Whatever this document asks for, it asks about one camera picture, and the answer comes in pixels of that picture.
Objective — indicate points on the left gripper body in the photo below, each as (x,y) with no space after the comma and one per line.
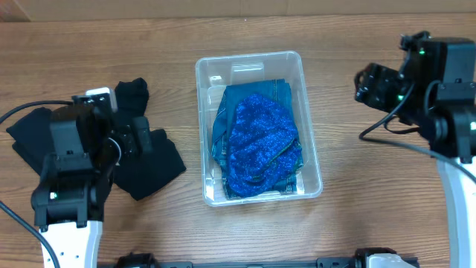
(140,135)

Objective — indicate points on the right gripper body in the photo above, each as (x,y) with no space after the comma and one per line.
(389,89)

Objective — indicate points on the blue denim jeans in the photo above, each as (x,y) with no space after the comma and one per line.
(276,90)

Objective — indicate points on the black garment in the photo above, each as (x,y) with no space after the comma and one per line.
(144,176)
(32,137)

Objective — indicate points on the blue sequin fabric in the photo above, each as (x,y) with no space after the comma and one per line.
(264,151)

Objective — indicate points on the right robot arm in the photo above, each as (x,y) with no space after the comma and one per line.
(433,92)

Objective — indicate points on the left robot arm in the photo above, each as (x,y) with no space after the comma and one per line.
(77,178)

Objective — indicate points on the black rolled sock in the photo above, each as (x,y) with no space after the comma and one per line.
(132,98)

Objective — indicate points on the clear plastic storage bin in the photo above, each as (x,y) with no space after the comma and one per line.
(213,75)

